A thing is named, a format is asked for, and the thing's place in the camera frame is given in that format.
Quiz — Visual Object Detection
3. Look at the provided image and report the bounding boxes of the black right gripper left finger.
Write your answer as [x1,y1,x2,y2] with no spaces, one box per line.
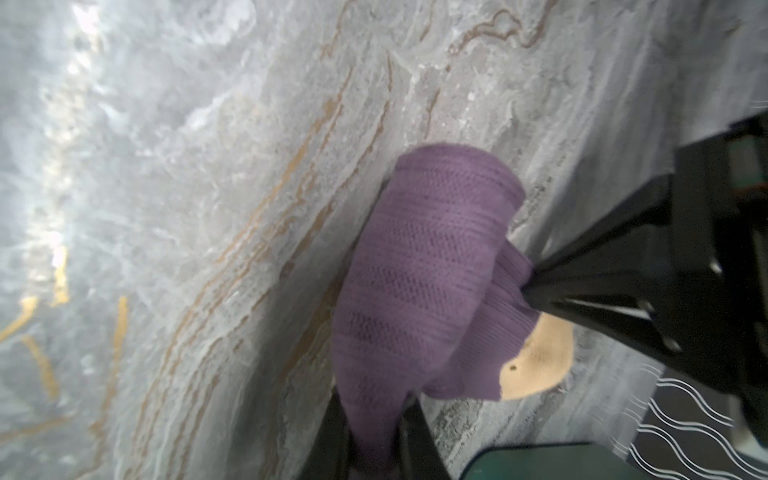
[298,389,351,480]

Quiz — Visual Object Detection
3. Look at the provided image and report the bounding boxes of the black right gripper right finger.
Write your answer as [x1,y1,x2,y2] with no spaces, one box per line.
[398,398,450,480]

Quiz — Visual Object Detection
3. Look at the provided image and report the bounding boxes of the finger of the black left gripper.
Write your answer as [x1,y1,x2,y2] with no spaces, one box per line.
[523,175,749,390]

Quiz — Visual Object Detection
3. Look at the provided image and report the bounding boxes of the green divided plastic tray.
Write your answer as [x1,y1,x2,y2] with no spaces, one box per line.
[461,443,650,480]

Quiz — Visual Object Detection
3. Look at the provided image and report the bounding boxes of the purple striped sock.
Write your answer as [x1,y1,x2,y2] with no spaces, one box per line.
[331,144,574,474]

